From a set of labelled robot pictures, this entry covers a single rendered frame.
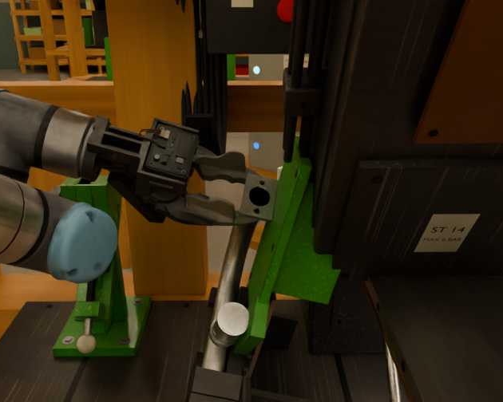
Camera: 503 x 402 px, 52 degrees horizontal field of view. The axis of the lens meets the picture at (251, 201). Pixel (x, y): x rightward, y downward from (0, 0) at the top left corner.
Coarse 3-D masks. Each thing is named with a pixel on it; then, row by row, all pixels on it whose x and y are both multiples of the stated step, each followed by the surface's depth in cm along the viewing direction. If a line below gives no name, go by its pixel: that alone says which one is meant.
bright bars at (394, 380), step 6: (384, 342) 58; (384, 348) 58; (390, 360) 57; (390, 366) 56; (390, 372) 56; (396, 372) 56; (390, 378) 56; (396, 378) 56; (390, 384) 56; (396, 384) 55; (390, 390) 55; (396, 390) 55; (390, 396) 55; (396, 396) 55
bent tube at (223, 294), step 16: (256, 176) 63; (256, 192) 65; (272, 192) 63; (240, 208) 61; (256, 208) 62; (272, 208) 62; (256, 224) 69; (240, 240) 71; (224, 256) 73; (240, 256) 72; (224, 272) 72; (240, 272) 72; (224, 288) 71; (224, 304) 70; (208, 336) 68; (208, 352) 67; (224, 352) 67; (208, 368) 65; (224, 368) 67
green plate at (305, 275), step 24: (288, 168) 59; (288, 192) 55; (312, 192) 54; (288, 216) 54; (264, 240) 63; (288, 240) 55; (312, 240) 56; (264, 264) 59; (288, 264) 57; (312, 264) 57; (264, 288) 57; (288, 288) 58; (312, 288) 58
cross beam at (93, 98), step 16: (32, 96) 95; (48, 96) 95; (64, 96) 95; (80, 96) 95; (96, 96) 95; (112, 96) 95; (240, 96) 95; (256, 96) 95; (272, 96) 95; (96, 112) 96; (112, 112) 96; (240, 112) 96; (256, 112) 96; (272, 112) 96; (240, 128) 97; (256, 128) 97; (272, 128) 97
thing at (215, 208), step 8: (192, 200) 60; (200, 200) 60; (208, 200) 59; (216, 200) 58; (224, 200) 58; (192, 208) 61; (200, 208) 61; (208, 208) 61; (216, 208) 60; (224, 208) 59; (232, 208) 59; (208, 216) 61; (216, 216) 61; (224, 216) 61; (232, 216) 61; (240, 216) 62; (216, 224) 62; (224, 224) 62; (232, 224) 62; (240, 224) 62
